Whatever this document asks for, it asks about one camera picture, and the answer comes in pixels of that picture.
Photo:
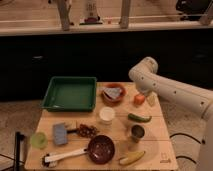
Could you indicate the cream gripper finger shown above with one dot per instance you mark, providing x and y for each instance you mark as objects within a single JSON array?
[{"x": 151, "y": 99}]

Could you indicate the red orange apple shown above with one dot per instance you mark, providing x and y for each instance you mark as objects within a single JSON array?
[{"x": 139, "y": 99}]

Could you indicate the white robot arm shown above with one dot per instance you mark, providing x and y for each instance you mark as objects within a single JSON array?
[{"x": 199, "y": 100}]

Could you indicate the metal cup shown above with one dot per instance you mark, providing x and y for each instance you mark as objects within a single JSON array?
[{"x": 137, "y": 133}]

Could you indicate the white paper cup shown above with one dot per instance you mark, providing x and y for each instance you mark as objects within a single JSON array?
[{"x": 106, "y": 115}]

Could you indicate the light green plastic cup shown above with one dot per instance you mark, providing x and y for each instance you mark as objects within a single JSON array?
[{"x": 38, "y": 140}]

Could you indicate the green pepper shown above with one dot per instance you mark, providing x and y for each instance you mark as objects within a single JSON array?
[{"x": 139, "y": 119}]

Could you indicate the orange bowl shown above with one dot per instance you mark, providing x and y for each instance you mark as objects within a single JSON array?
[{"x": 113, "y": 85}]

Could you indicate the grey cloth in bowl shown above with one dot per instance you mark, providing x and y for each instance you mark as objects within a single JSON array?
[{"x": 113, "y": 92}]

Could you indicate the yellow corn cob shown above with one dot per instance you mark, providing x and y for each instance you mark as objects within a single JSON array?
[{"x": 131, "y": 157}]

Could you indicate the dark red frying pan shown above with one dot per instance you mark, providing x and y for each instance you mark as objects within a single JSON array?
[{"x": 100, "y": 150}]

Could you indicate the green plastic tray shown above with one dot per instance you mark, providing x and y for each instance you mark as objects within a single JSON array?
[{"x": 70, "y": 94}]

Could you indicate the blue grey sponge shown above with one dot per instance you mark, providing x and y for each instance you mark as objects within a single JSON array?
[{"x": 60, "y": 134}]

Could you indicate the wooden shelf beam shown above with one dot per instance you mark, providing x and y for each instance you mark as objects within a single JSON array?
[{"x": 43, "y": 27}]

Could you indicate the black stand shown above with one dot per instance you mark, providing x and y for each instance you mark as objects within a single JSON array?
[{"x": 19, "y": 138}]

